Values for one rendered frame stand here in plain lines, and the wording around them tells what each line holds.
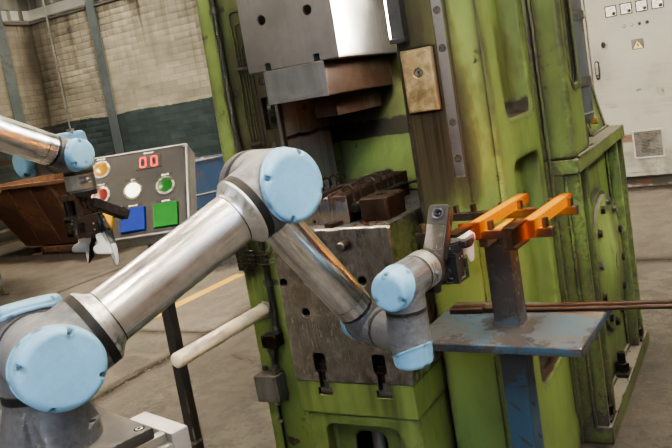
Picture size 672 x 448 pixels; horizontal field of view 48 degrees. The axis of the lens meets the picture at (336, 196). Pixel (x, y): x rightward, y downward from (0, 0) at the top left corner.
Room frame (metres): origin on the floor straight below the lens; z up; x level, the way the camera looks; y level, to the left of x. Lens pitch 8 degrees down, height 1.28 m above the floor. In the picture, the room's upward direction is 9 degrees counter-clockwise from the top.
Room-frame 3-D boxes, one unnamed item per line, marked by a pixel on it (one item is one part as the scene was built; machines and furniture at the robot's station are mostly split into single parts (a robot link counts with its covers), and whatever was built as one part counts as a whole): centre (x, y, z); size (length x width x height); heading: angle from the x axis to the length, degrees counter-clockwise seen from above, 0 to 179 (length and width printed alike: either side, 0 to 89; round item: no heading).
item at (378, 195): (2.09, -0.13, 0.95); 0.12 x 0.08 x 0.06; 150
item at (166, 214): (2.20, 0.50, 1.01); 0.07 x 0.05 x 0.07; 85
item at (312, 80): (2.31, -0.05, 1.32); 0.42 x 0.20 x 0.10; 150
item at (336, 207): (2.31, -0.05, 0.96); 0.42 x 0.20 x 0.09; 150
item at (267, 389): (2.41, 0.31, 0.36); 0.09 x 0.07 x 0.12; 60
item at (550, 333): (1.73, -0.36, 0.67); 0.40 x 0.30 x 0.02; 58
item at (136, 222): (2.21, 0.60, 1.01); 0.07 x 0.05 x 0.07; 85
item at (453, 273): (1.46, -0.18, 0.91); 0.12 x 0.08 x 0.09; 146
